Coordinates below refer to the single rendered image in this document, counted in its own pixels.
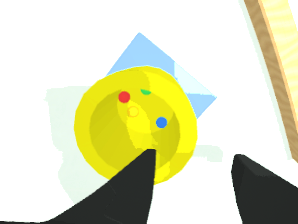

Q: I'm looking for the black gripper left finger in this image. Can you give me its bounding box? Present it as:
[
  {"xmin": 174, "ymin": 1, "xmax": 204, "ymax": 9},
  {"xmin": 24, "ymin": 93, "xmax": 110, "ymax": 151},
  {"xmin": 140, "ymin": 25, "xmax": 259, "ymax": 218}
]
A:
[{"xmin": 0, "ymin": 149, "xmax": 156, "ymax": 224}]

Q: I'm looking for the red marble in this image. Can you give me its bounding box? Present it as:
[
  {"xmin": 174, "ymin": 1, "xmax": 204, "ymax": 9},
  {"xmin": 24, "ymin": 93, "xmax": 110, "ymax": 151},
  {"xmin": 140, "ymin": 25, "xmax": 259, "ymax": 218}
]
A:
[{"xmin": 117, "ymin": 91, "xmax": 129, "ymax": 103}]

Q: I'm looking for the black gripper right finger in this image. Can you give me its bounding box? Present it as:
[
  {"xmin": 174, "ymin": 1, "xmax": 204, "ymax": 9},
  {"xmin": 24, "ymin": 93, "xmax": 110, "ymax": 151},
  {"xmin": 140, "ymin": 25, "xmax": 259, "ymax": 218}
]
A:
[{"xmin": 230, "ymin": 153, "xmax": 298, "ymax": 224}]

